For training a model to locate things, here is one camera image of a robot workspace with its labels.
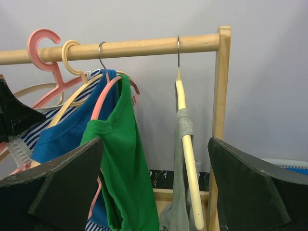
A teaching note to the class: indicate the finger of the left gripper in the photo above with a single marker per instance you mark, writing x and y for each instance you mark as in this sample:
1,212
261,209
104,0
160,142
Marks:
15,117

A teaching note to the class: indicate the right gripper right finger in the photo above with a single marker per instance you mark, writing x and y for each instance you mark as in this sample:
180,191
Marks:
255,195

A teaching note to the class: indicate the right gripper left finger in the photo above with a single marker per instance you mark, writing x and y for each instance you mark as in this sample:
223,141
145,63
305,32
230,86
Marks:
54,196

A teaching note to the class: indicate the blue white striped tank top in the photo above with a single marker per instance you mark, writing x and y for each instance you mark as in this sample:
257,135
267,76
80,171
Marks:
48,143

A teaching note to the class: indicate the light wooden hanger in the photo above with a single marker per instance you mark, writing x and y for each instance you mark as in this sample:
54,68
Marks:
34,88

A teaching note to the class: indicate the pink hanger with striped top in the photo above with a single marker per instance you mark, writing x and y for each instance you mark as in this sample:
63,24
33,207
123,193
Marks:
24,75

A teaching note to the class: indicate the green tank top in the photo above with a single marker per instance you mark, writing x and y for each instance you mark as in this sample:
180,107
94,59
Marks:
126,185

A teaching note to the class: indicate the grey tank top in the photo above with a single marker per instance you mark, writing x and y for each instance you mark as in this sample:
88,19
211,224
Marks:
178,215

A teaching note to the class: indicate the pink hanger with green top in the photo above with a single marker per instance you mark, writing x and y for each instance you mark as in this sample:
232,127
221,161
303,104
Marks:
101,104

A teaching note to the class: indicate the cream hanger with grey top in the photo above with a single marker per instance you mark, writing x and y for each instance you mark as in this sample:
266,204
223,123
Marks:
189,155

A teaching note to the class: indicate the grey side basket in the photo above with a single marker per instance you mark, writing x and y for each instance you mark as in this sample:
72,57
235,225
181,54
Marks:
287,163

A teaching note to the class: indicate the blue folded cloth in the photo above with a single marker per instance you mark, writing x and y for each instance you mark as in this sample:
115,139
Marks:
303,171

